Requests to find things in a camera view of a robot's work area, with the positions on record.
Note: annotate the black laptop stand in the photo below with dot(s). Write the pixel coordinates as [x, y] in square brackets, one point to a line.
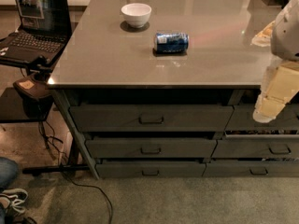
[28, 100]

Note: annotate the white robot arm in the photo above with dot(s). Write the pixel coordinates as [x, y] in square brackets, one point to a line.
[284, 35]

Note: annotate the grey drawer cabinet frame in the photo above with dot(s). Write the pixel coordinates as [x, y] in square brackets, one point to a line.
[77, 97]

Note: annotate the black open laptop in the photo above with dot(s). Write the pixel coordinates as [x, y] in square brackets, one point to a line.
[44, 32]

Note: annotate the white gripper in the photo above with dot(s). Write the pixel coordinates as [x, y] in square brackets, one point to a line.
[287, 34]

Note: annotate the white ceramic bowl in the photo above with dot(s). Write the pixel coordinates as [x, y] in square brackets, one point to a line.
[136, 14]

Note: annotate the blue soda can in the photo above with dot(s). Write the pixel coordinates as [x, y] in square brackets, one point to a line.
[171, 42]

